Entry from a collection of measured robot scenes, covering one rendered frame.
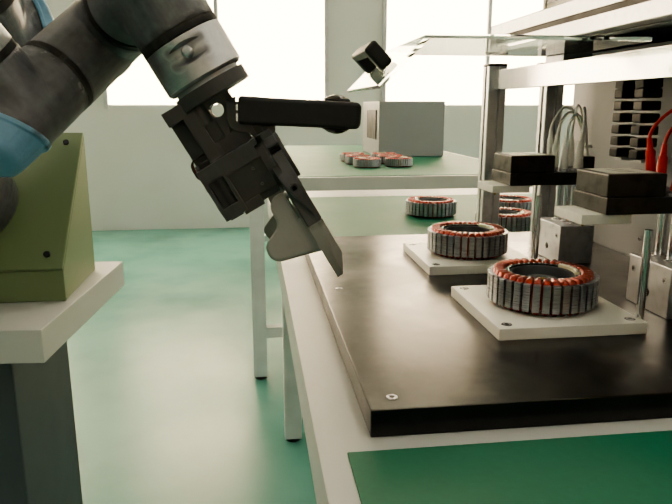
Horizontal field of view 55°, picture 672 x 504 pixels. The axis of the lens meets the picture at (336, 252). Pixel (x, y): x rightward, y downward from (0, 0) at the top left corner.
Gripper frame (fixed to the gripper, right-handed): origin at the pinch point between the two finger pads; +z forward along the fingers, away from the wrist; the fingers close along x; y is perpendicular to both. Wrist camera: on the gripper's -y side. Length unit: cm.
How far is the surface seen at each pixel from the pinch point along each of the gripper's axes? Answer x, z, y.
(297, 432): -114, 72, 38
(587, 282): 4.4, 14.7, -19.8
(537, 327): 7.5, 14.4, -12.7
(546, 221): -24.8, 18.8, -28.4
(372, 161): -186, 25, -30
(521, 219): -51, 26, -33
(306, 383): 9.8, 6.3, 8.1
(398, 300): -6.4, 10.3, -3.3
